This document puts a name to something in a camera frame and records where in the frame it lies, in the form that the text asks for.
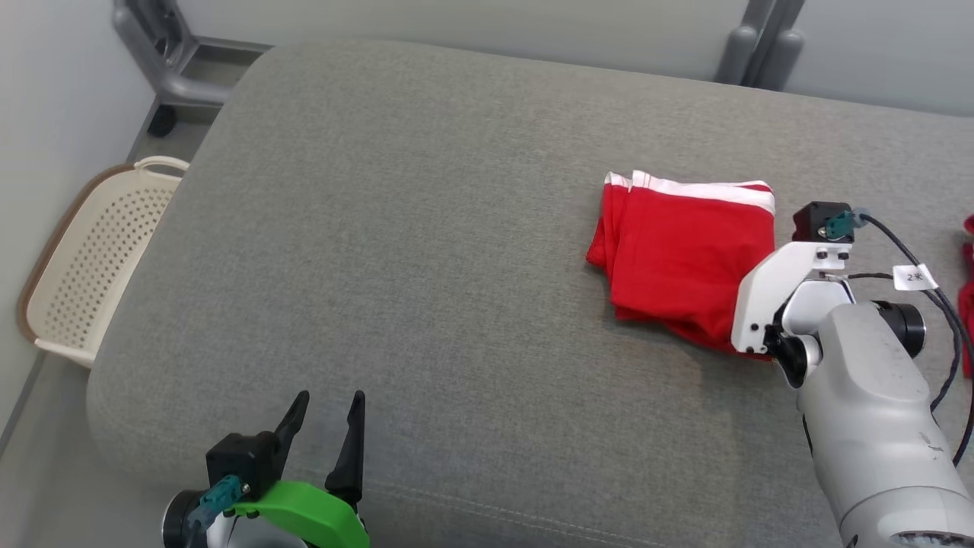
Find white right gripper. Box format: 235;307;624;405
729;241;855;356

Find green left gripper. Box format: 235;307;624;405
227;390;372;548

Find red shorts with white band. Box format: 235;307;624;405
584;169;778;360

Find red basketball jersey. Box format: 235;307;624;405
959;215;974;379

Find beige perforated laundry basket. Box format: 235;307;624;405
17;155;191;371

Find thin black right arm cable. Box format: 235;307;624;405
843;270;963;416

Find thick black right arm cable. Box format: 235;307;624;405
852;213;974;467

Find white paper cable tag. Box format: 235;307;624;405
892;263;940;292

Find grey aluminium partition post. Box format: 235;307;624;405
112;0;275;109
714;0;807;94

